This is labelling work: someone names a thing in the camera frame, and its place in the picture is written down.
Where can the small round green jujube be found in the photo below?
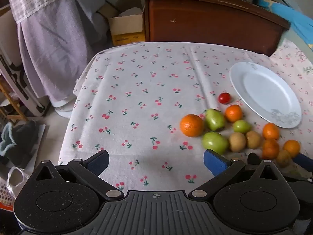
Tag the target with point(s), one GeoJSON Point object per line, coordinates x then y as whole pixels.
{"type": "Point", "coordinates": [241, 126]}

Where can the blue blanket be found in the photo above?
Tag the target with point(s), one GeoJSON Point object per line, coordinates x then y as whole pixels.
{"type": "Point", "coordinates": [293, 17]}

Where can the brown wooden headboard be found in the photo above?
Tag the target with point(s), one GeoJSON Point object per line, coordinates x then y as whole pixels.
{"type": "Point", "coordinates": [207, 22]}

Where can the brown kiwi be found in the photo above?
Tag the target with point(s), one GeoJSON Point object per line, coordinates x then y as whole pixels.
{"type": "Point", "coordinates": [253, 139]}
{"type": "Point", "coordinates": [283, 158]}
{"type": "Point", "coordinates": [237, 142]}

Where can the large orange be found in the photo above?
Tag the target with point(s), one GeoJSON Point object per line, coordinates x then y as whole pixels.
{"type": "Point", "coordinates": [192, 125]}

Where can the white oval plate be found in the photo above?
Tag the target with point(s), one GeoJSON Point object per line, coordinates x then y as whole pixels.
{"type": "Point", "coordinates": [264, 95]}

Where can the white perforated basket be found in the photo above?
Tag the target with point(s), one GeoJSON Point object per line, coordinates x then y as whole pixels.
{"type": "Point", "coordinates": [6, 193]}

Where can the pale green bed sheet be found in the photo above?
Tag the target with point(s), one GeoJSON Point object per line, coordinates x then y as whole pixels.
{"type": "Point", "coordinates": [291, 35]}

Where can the white folded table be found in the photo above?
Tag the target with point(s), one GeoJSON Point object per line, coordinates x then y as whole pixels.
{"type": "Point", "coordinates": [12, 61]}

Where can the wooden stool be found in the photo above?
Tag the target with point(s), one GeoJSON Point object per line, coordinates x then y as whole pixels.
{"type": "Point", "coordinates": [12, 105]}

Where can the open cardboard box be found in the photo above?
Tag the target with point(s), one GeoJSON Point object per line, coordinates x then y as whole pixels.
{"type": "Point", "coordinates": [126, 27]}

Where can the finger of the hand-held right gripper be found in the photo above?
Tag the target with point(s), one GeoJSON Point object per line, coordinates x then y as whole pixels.
{"type": "Point", "coordinates": [254, 158]}
{"type": "Point", "coordinates": [303, 162]}

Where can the cherry print tablecloth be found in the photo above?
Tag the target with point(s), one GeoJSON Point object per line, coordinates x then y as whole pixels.
{"type": "Point", "coordinates": [146, 90]}

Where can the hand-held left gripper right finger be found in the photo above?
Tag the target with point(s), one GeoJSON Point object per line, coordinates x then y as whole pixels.
{"type": "Point", "coordinates": [215, 162]}

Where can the clear plastic bag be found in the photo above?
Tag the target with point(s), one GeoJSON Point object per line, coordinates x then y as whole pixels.
{"type": "Point", "coordinates": [17, 178]}

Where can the large green jujube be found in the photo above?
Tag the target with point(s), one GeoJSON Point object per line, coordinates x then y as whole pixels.
{"type": "Point", "coordinates": [215, 142]}

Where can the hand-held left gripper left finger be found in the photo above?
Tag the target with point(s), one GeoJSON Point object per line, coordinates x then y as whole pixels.
{"type": "Point", "coordinates": [97, 162]}

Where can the round red cherry tomato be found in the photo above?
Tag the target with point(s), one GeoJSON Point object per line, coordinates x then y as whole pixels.
{"type": "Point", "coordinates": [224, 98]}

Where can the small orange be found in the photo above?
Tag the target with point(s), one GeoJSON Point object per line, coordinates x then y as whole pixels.
{"type": "Point", "coordinates": [233, 113]}
{"type": "Point", "coordinates": [292, 148]}
{"type": "Point", "coordinates": [271, 131]}
{"type": "Point", "coordinates": [270, 149]}

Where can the pear-shaped green jujube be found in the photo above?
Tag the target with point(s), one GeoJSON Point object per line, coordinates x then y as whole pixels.
{"type": "Point", "coordinates": [215, 119]}

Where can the white round base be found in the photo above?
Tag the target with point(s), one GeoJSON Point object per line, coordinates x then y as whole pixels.
{"type": "Point", "coordinates": [63, 110]}

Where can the lavender cloth cover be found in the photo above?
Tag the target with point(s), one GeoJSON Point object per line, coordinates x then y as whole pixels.
{"type": "Point", "coordinates": [56, 53]}

